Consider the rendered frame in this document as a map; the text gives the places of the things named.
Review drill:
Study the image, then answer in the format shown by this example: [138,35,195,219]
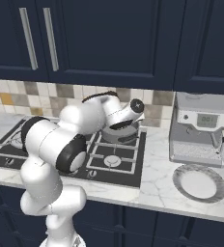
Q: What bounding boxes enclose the navy wall cupboard door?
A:
[173,0,224,96]
[0,0,50,82]
[36,0,186,92]

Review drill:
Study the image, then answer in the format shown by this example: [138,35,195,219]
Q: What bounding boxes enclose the grey metal pot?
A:
[100,121,141,145]

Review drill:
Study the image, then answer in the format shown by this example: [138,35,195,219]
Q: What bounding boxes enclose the navy base cupboard front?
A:
[121,206,190,247]
[185,215,224,247]
[72,200,124,247]
[0,182,48,247]

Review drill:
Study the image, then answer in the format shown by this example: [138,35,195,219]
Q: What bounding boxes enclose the silver bar cupboard handle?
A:
[42,7,60,72]
[18,7,40,71]

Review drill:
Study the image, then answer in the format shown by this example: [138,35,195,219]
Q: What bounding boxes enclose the silver coffee machine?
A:
[168,91,224,169]

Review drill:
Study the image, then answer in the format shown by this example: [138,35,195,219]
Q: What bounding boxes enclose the white plate with grey rim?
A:
[172,162,224,205]

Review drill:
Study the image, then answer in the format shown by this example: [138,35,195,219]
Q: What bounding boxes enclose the black gas hob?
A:
[0,117,148,189]

